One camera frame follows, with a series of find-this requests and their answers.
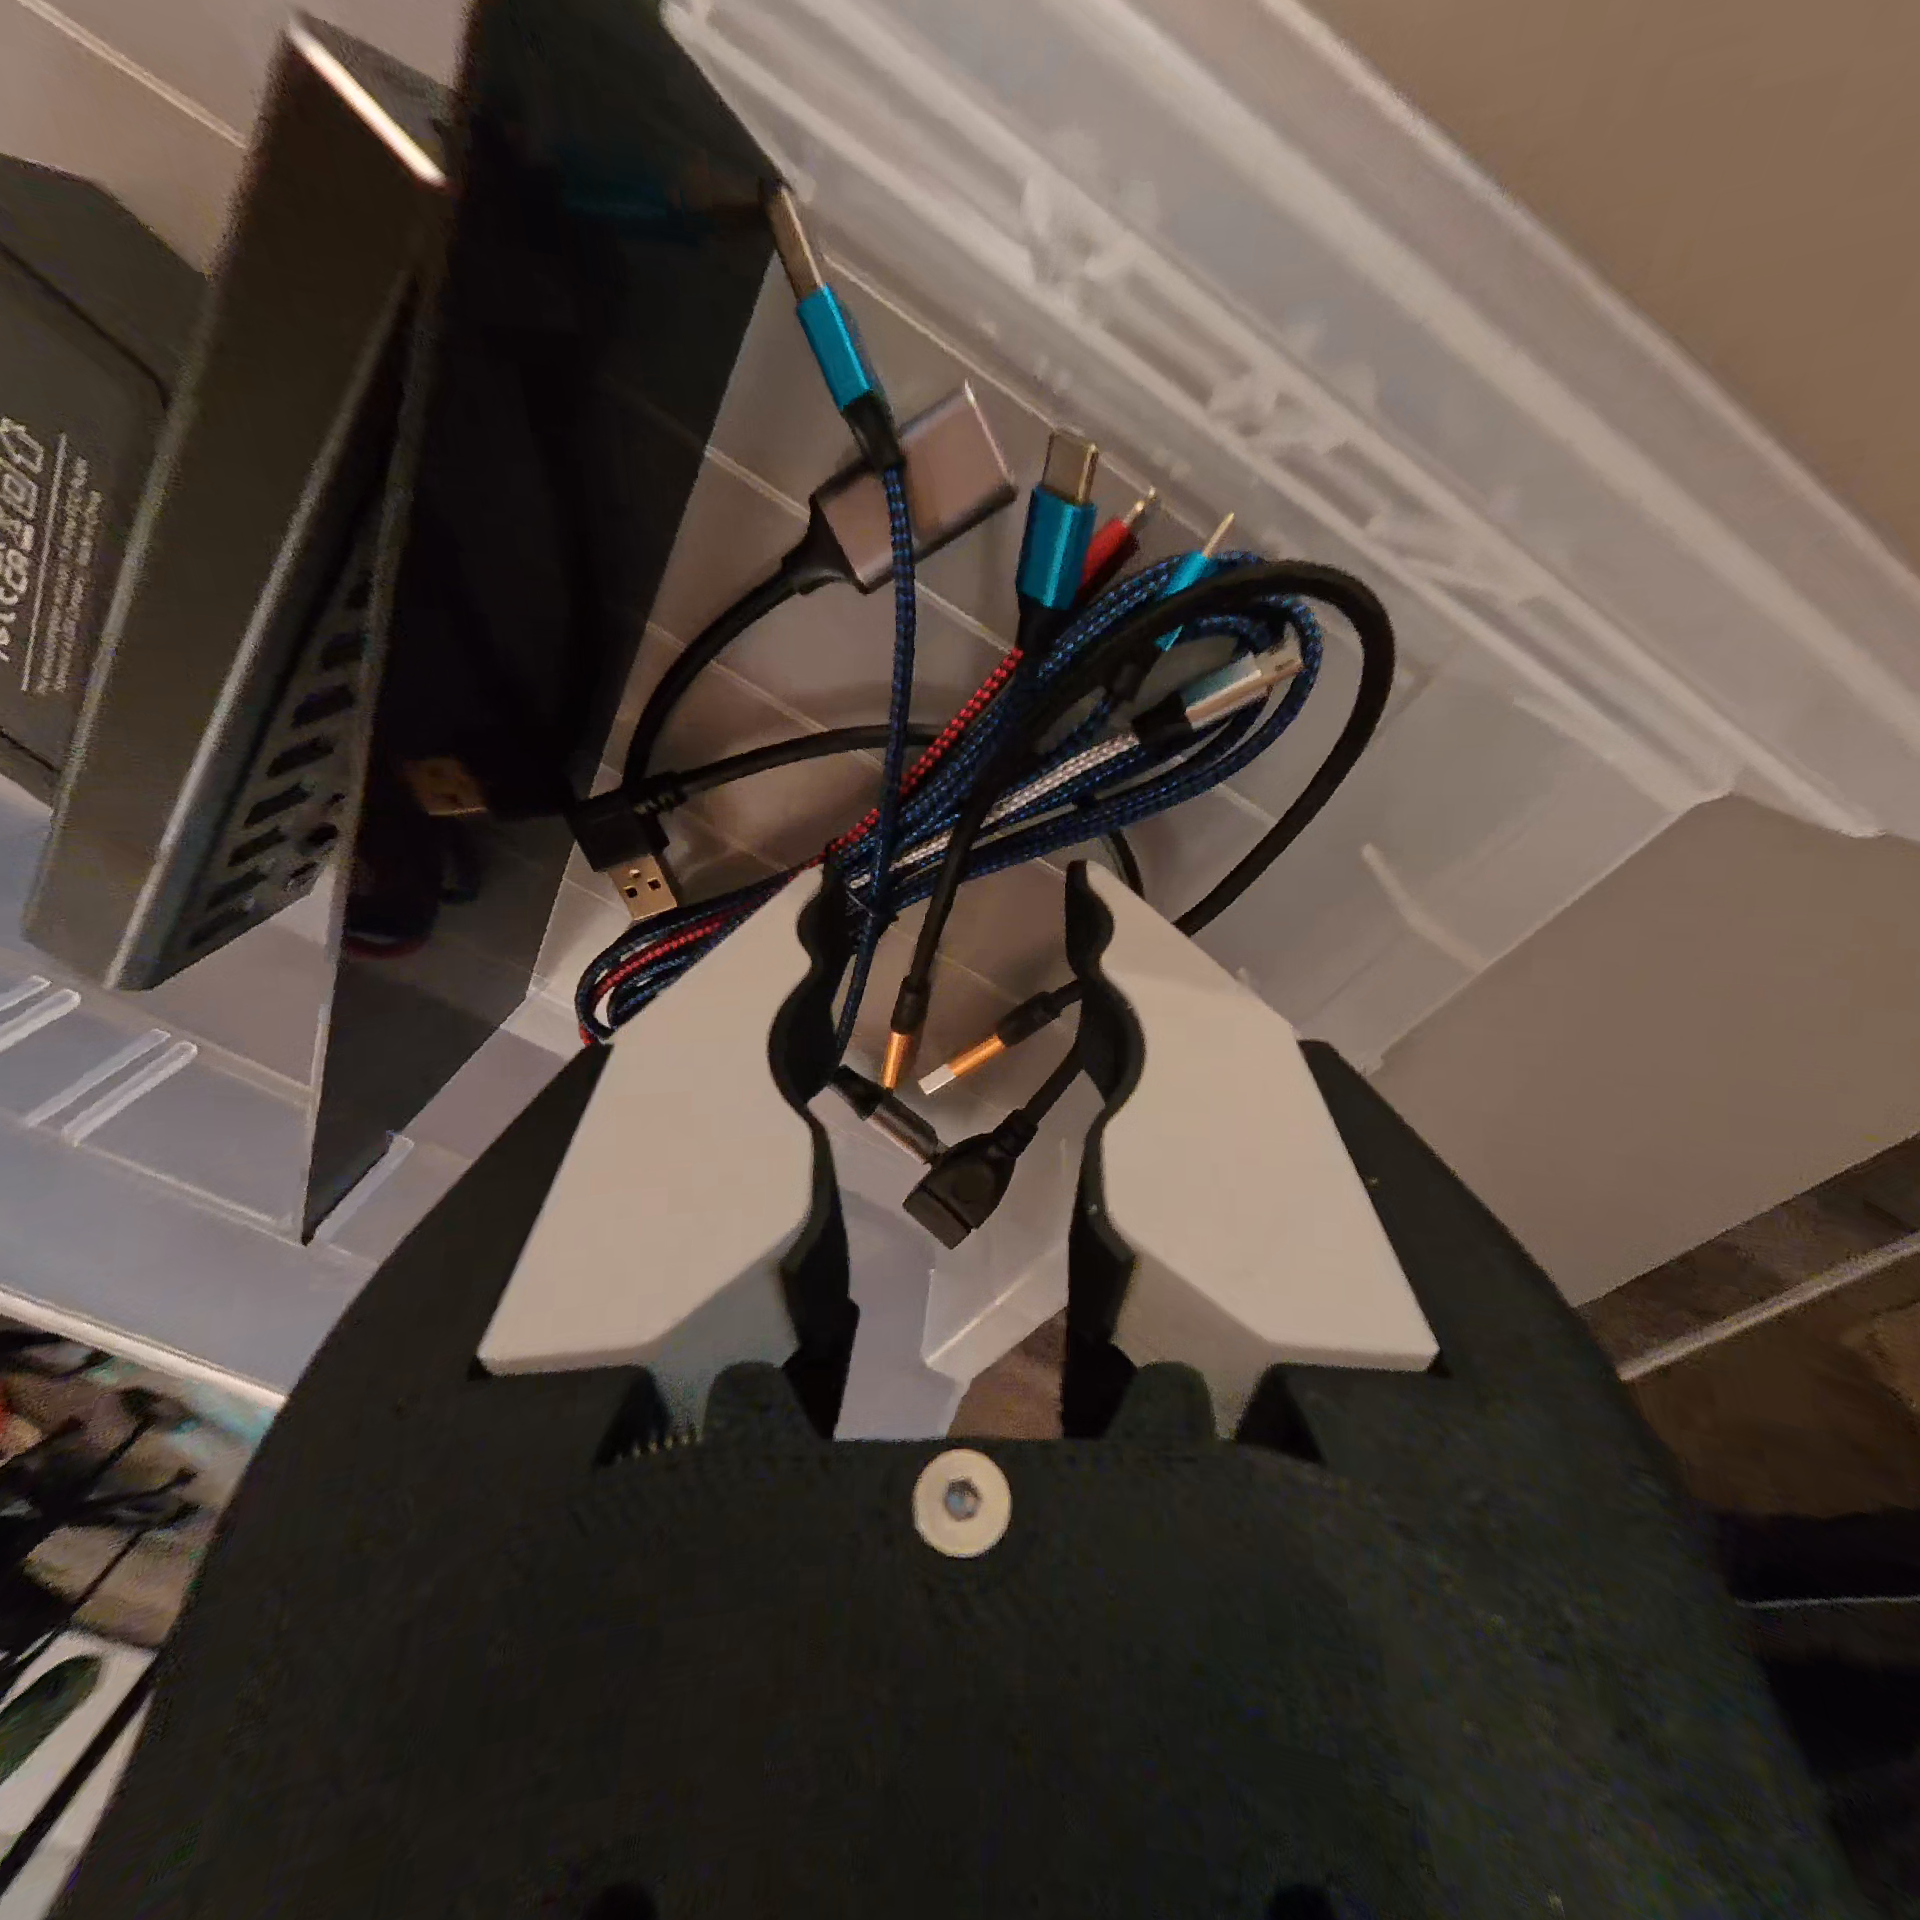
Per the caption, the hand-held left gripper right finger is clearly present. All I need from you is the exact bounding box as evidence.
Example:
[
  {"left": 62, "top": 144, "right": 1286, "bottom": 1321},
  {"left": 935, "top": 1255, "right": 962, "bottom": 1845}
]
[{"left": 1054, "top": 865, "right": 1440, "bottom": 1439}]

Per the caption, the copper plug black cable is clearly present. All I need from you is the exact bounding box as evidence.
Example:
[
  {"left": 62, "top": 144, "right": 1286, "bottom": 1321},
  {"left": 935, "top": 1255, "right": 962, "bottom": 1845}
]
[{"left": 879, "top": 562, "right": 1404, "bottom": 1102}]

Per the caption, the black long USB hub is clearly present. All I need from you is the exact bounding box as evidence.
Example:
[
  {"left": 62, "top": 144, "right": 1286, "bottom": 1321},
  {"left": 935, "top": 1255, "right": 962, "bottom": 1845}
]
[{"left": 28, "top": 18, "right": 455, "bottom": 994}]

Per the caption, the cyan plug blue braided cable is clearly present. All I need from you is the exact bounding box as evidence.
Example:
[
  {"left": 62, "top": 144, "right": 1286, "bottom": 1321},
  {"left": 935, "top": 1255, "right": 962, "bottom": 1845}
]
[
  {"left": 765, "top": 188, "right": 954, "bottom": 1180},
  {"left": 1014, "top": 431, "right": 1101, "bottom": 650},
  {"left": 1150, "top": 513, "right": 1244, "bottom": 653}
]

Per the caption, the black plug braided cable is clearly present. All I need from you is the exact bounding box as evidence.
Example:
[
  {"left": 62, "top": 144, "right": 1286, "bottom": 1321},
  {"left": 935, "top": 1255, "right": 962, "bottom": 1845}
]
[{"left": 559, "top": 719, "right": 905, "bottom": 920}]

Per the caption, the black bin divider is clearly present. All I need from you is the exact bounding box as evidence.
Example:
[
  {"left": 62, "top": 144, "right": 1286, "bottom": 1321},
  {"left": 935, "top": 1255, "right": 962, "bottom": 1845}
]
[{"left": 299, "top": 0, "right": 788, "bottom": 1246}]

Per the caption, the clear plastic bin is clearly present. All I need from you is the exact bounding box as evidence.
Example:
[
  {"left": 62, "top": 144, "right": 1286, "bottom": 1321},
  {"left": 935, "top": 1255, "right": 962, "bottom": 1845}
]
[{"left": 0, "top": 0, "right": 1920, "bottom": 1435}]

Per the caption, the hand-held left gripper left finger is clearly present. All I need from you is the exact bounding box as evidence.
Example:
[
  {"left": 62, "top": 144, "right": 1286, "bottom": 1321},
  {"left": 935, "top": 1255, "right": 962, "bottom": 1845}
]
[{"left": 482, "top": 874, "right": 863, "bottom": 1435}]

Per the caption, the dark grey USB hub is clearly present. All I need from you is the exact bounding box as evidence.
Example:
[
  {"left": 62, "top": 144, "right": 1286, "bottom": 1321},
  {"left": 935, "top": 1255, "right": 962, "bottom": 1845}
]
[{"left": 0, "top": 149, "right": 209, "bottom": 781}]

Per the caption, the bundle of braided USB cables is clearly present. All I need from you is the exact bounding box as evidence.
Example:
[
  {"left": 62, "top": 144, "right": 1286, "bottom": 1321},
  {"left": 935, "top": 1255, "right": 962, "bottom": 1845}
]
[{"left": 578, "top": 491, "right": 1333, "bottom": 1053}]

